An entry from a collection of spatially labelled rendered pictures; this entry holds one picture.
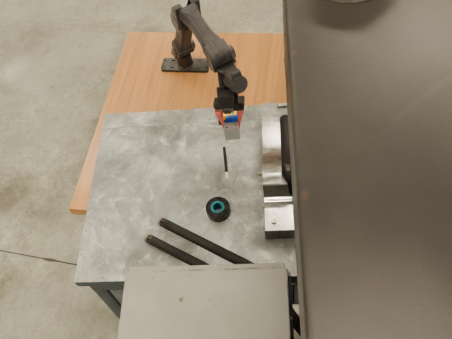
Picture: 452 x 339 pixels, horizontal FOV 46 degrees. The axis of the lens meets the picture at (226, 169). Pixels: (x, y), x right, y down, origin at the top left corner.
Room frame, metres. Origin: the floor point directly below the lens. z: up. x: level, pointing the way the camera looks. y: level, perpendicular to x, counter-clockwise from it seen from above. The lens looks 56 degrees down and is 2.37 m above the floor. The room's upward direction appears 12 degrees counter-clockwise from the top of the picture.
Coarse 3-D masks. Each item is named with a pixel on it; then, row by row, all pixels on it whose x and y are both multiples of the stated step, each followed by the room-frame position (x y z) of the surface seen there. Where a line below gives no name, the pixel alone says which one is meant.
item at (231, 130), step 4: (232, 112) 1.20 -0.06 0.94; (228, 116) 1.18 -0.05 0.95; (232, 116) 1.17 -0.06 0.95; (236, 116) 1.17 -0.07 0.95; (228, 120) 1.16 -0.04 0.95; (232, 120) 1.15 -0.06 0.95; (236, 120) 1.15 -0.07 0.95; (224, 124) 1.13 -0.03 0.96; (228, 124) 1.13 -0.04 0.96; (232, 124) 1.13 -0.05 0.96; (236, 124) 1.12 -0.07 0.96; (224, 128) 1.12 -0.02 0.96; (228, 128) 1.11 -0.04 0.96; (232, 128) 1.11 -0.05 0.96; (236, 128) 1.11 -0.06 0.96; (224, 132) 1.11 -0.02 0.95; (228, 132) 1.11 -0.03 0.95; (232, 132) 1.10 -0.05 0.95; (236, 132) 1.10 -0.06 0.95; (228, 136) 1.11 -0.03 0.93; (232, 136) 1.11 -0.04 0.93; (236, 136) 1.10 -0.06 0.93
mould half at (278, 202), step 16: (272, 112) 1.20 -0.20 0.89; (272, 128) 1.13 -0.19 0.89; (272, 144) 1.07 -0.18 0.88; (272, 160) 0.98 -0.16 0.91; (272, 176) 0.91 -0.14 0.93; (272, 192) 0.88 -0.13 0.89; (288, 192) 0.87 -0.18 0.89; (272, 208) 0.84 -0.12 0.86; (288, 208) 0.83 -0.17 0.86; (272, 224) 0.78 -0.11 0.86; (288, 224) 0.77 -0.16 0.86
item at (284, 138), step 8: (280, 120) 1.16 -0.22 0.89; (280, 128) 1.12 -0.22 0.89; (288, 128) 1.12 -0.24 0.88; (280, 136) 1.09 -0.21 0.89; (288, 136) 1.09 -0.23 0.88; (288, 144) 1.06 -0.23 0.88; (288, 152) 1.02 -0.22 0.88; (288, 160) 0.98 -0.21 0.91; (288, 168) 0.94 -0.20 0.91; (288, 176) 0.92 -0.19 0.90; (288, 184) 0.87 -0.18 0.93
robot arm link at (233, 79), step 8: (232, 48) 1.25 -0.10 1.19; (208, 56) 1.23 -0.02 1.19; (224, 64) 1.23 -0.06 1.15; (232, 64) 1.21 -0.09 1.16; (224, 72) 1.18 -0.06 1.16; (232, 72) 1.15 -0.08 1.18; (240, 72) 1.15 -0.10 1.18; (224, 80) 1.17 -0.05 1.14; (232, 80) 1.13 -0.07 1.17; (240, 80) 1.13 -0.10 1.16; (232, 88) 1.12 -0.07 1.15; (240, 88) 1.12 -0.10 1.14
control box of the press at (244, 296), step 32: (128, 288) 0.40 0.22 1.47; (160, 288) 0.39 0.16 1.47; (192, 288) 0.37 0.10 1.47; (224, 288) 0.36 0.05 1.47; (256, 288) 0.35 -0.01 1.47; (288, 288) 0.34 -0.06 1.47; (128, 320) 0.34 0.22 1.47; (160, 320) 0.33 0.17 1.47; (192, 320) 0.32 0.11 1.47; (224, 320) 0.30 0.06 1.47; (256, 320) 0.29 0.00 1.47; (288, 320) 0.28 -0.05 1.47
